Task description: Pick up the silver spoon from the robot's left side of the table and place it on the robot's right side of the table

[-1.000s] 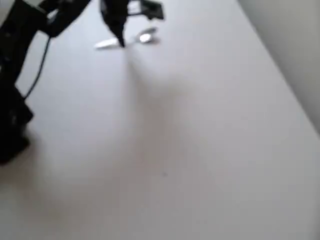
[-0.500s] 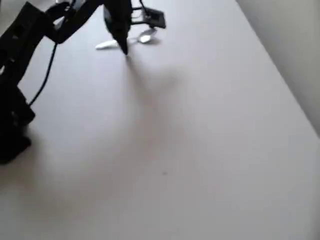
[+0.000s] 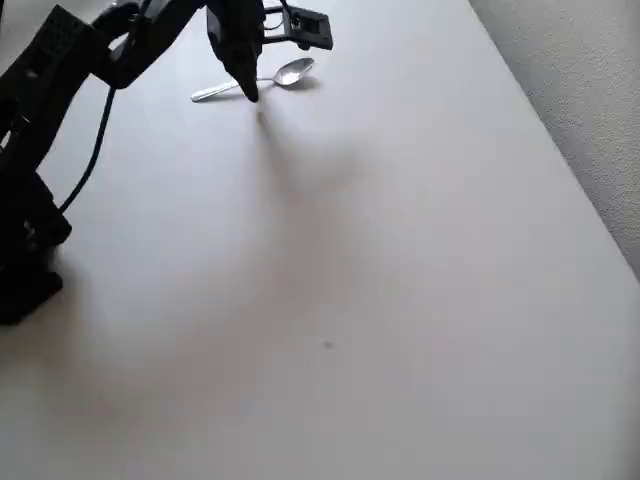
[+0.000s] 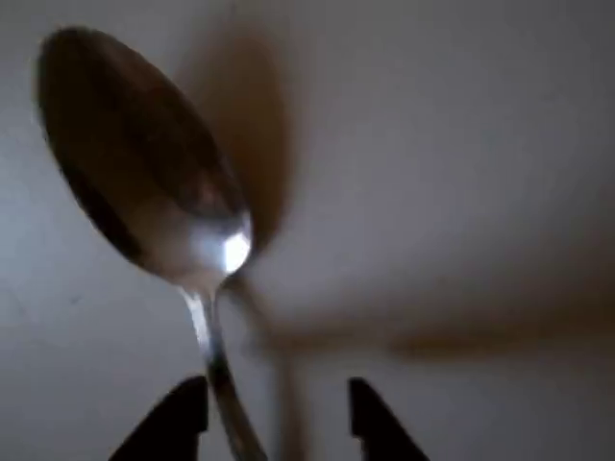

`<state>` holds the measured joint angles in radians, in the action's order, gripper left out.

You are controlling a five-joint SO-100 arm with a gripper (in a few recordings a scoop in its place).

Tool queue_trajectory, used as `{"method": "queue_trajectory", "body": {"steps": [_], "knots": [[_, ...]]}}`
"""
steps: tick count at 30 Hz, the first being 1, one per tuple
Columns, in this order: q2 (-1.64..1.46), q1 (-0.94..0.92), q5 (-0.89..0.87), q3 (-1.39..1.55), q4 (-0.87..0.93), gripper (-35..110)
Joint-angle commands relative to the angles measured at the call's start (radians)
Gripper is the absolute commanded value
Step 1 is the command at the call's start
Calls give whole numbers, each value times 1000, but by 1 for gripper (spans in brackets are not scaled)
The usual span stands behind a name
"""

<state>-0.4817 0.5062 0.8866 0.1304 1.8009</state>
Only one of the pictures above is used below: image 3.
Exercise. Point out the silver metal spoon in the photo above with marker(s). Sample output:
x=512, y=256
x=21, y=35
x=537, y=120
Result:
x=292, y=72

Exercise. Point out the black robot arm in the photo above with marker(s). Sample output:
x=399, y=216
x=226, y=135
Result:
x=45, y=75

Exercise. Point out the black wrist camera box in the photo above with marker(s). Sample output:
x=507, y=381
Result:
x=312, y=27

